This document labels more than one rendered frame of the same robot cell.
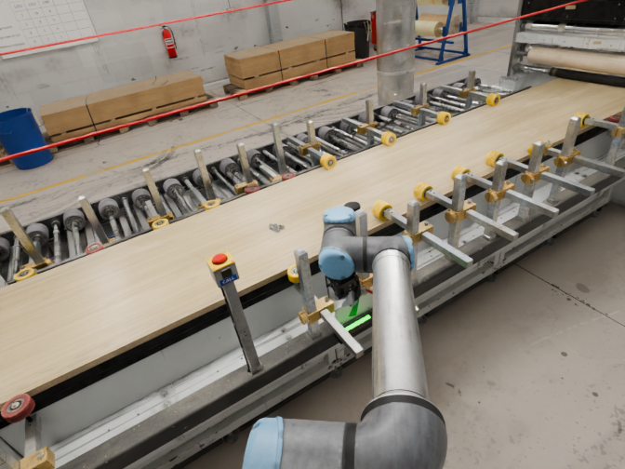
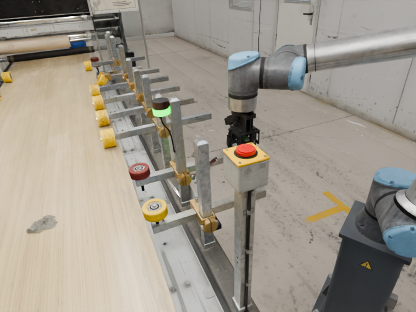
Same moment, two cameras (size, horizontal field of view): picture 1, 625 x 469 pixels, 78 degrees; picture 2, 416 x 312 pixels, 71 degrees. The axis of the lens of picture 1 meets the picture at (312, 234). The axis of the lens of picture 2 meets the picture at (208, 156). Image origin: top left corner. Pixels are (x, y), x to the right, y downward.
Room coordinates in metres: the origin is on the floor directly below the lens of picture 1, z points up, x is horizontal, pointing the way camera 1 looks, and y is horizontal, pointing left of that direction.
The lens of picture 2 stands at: (0.95, 0.78, 1.52)
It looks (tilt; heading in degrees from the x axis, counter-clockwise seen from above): 31 degrees down; 275
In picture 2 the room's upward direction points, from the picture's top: 3 degrees counter-clockwise
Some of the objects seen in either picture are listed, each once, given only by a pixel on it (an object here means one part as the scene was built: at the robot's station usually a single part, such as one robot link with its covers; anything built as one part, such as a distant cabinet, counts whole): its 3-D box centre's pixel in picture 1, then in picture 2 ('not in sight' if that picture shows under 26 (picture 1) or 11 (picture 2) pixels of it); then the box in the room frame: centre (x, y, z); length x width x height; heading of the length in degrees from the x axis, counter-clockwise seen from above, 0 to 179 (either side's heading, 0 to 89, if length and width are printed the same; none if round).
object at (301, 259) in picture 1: (309, 301); (205, 203); (1.03, 0.05, 0.89); 0.04 x 0.04 x 0.48; 26
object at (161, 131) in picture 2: (416, 234); (161, 127); (1.26, -0.42, 0.95); 0.14 x 0.06 x 0.05; 116
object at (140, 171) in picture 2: not in sight; (140, 178); (1.30, -0.14, 0.85); 0.08 x 0.08 x 0.11
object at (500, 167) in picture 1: (493, 207); (142, 108); (1.47, -0.85, 0.87); 0.04 x 0.04 x 0.48; 26
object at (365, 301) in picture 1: (362, 304); (192, 195); (1.10, -0.16, 0.75); 0.26 x 0.01 x 0.10; 116
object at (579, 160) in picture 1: (584, 161); (135, 73); (1.64, -1.37, 0.95); 0.37 x 0.03 x 0.03; 26
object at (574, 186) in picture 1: (538, 173); (132, 83); (1.59, -1.11, 0.95); 0.50 x 0.04 x 0.04; 26
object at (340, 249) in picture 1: (340, 253); (283, 72); (0.79, -0.07, 1.28); 0.12 x 0.12 x 0.09; 78
